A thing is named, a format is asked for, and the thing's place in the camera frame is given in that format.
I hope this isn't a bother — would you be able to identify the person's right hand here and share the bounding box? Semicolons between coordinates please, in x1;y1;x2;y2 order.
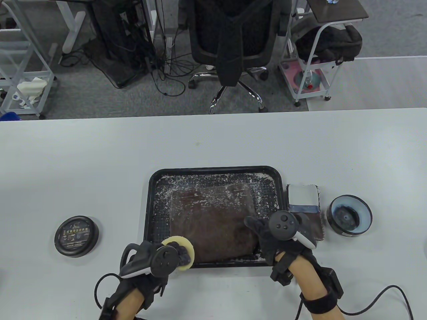
245;212;322;286

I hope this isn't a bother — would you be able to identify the person's left hand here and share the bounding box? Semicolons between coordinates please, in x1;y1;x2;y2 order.
118;241;191;310

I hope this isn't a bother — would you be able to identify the black white tracking controller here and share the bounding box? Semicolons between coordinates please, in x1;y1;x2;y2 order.
269;211;317;250
119;243;180;279

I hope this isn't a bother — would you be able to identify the white and brown applicator pad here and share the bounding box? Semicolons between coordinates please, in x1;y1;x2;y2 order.
287;184;326;241

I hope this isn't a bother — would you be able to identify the brown leather bag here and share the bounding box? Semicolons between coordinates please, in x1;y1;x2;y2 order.
169;182;260;264

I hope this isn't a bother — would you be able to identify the yellow round sponge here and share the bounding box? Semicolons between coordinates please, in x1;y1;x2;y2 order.
161;236;195;271

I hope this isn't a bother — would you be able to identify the black leather care cream jar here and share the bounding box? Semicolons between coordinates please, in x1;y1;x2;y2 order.
326;195;372;237

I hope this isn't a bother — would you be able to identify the black round jar lid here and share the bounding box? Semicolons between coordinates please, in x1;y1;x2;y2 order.
54;216;100;258

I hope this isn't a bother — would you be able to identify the person's right forearm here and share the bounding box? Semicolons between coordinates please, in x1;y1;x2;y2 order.
287;257;344;320

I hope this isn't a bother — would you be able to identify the person's left forearm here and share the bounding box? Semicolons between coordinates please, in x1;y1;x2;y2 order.
115;288;144;320

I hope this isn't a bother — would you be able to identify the black plastic tray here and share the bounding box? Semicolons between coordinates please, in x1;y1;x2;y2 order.
143;166;293;269

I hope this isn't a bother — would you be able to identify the white rolling cart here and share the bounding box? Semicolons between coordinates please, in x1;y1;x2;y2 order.
279;15;362;107

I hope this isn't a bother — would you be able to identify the clear bottle with red cap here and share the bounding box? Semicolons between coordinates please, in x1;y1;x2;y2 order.
302;70;321;89

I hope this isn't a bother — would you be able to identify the pink cart shelf mat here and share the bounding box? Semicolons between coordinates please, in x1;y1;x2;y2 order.
282;62;326;94

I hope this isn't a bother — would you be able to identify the black backpack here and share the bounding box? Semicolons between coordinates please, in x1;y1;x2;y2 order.
295;24;363;65

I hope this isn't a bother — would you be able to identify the black mesh office chair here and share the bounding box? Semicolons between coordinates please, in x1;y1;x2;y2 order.
178;0;292;114

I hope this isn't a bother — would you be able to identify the white foam block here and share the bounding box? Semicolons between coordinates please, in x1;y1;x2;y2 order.
17;77;46;97

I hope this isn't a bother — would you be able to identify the black computer tower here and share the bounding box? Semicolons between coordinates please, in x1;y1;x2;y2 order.
92;0;155;89

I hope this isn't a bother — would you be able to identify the white desk leg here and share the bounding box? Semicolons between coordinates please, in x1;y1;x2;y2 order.
55;0;86;54

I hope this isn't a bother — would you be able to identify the white metal shelf rack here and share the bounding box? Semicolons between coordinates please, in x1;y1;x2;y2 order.
0;0;59;120

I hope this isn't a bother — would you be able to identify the black cable bundle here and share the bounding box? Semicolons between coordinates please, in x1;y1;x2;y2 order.
133;33;200;97

